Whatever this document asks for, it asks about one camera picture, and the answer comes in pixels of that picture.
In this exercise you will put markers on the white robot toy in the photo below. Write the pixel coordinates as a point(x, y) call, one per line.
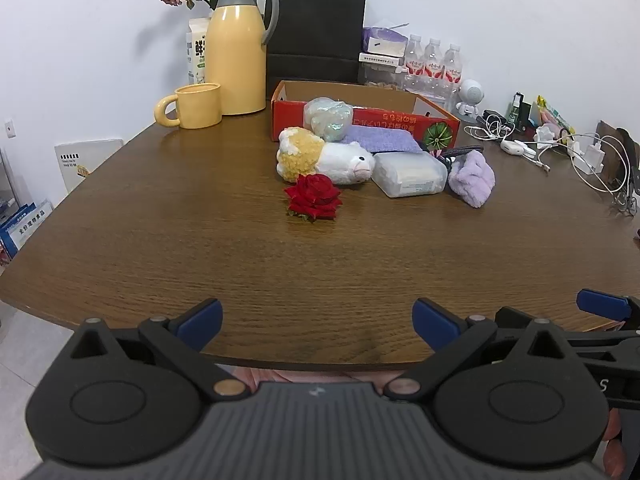
point(469, 96)

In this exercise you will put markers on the iridescent plastic bag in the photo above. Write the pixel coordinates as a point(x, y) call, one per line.
point(327, 117)

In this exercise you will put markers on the red cardboard box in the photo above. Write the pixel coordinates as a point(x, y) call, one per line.
point(380, 120)

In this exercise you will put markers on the black stand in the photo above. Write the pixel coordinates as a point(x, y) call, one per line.
point(525, 112)

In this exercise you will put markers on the metal binder clips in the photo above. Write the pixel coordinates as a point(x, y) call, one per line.
point(625, 204)

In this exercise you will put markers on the yellow thermos jug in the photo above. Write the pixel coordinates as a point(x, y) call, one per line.
point(235, 60)

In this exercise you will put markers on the wall socket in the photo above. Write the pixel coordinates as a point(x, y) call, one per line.
point(9, 129)

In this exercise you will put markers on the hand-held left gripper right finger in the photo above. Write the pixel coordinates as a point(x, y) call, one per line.
point(435, 322)

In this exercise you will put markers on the black charger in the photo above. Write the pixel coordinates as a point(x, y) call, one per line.
point(492, 115)

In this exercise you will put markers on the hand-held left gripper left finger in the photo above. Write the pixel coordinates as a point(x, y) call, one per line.
point(200, 317)

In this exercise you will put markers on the plush sheep toy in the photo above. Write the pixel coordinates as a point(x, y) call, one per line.
point(325, 157)

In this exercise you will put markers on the wet wipes pack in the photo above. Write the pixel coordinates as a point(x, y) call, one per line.
point(407, 174)

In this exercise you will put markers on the purple tissue pack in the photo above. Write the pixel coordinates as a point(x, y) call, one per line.
point(382, 40)

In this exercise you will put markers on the clear snack container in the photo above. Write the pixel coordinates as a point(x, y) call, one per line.
point(382, 79)

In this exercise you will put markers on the red rose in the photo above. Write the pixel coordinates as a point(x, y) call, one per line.
point(314, 196)

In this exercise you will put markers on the black paper bag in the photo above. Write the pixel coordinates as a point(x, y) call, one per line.
point(315, 30)

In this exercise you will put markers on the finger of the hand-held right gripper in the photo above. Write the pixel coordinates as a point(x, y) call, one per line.
point(602, 304)
point(510, 319)

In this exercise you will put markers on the blue and white boxes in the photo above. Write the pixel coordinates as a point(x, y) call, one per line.
point(22, 230)

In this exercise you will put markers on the white charger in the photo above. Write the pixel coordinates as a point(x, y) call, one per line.
point(592, 155)

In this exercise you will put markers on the purple fuzzy scrunchie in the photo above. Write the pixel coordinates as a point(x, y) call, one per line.
point(472, 177)

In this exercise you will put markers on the colourful snack packet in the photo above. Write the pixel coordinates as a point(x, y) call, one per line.
point(552, 112)

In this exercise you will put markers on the white milk carton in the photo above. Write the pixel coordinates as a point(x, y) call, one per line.
point(196, 55)

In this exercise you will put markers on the flat white box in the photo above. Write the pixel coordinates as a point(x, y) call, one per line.
point(379, 59)

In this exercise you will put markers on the purple towel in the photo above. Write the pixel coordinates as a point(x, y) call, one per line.
point(380, 140)

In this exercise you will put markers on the yellow mug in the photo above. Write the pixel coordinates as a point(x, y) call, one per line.
point(197, 106)

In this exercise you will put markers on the white box by wall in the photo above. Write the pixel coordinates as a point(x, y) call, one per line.
point(90, 162)

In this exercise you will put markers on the green spray bottle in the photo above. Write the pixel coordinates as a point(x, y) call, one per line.
point(513, 110)

